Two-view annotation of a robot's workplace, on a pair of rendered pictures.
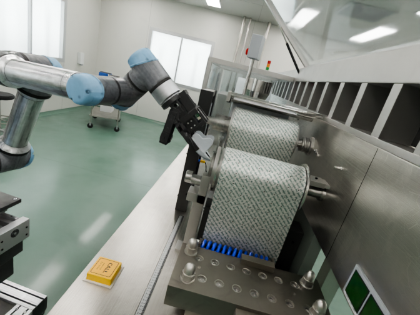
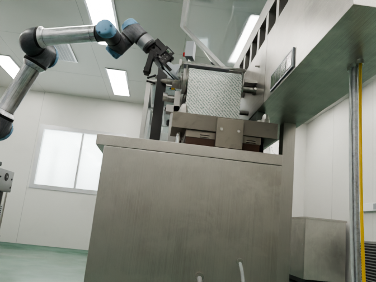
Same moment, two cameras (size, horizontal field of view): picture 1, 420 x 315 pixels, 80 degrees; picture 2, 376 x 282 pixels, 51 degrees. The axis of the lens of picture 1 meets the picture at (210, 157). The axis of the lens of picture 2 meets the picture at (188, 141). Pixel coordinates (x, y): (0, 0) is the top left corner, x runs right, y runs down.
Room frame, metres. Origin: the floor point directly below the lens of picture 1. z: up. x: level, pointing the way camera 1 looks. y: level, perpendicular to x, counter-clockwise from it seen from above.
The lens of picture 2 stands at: (-0.95, 0.10, 0.61)
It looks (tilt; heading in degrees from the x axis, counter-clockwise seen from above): 12 degrees up; 354
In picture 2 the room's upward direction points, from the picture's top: 6 degrees clockwise
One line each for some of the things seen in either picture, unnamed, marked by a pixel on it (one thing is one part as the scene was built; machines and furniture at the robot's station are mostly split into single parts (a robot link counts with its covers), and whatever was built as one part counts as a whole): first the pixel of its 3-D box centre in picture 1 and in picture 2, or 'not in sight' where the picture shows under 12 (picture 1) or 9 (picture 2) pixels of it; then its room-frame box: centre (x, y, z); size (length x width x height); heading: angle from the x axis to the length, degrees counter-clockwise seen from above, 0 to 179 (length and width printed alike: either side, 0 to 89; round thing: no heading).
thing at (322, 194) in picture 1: (311, 190); (248, 89); (0.70, -0.32, 1.25); 0.07 x 0.04 x 0.04; 88
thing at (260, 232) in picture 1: (244, 234); (211, 117); (0.64, -0.15, 1.08); 0.23 x 0.01 x 0.18; 88
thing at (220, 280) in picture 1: (247, 290); (221, 130); (0.52, -0.18, 1.00); 0.40 x 0.16 x 0.06; 88
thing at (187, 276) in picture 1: (189, 270); (183, 109); (0.48, -0.02, 1.05); 0.04 x 0.04 x 0.04
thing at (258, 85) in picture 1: (258, 85); not in sight; (1.42, -0.16, 1.50); 0.14 x 0.14 x 0.06
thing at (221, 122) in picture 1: (221, 123); (177, 82); (0.96, -0.01, 1.33); 0.06 x 0.06 x 0.06; 88
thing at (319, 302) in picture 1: (319, 307); (265, 119); (0.47, -0.34, 1.05); 0.04 x 0.04 x 0.04
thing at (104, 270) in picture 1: (104, 270); not in sight; (0.56, 0.21, 0.91); 0.07 x 0.07 x 0.02; 88
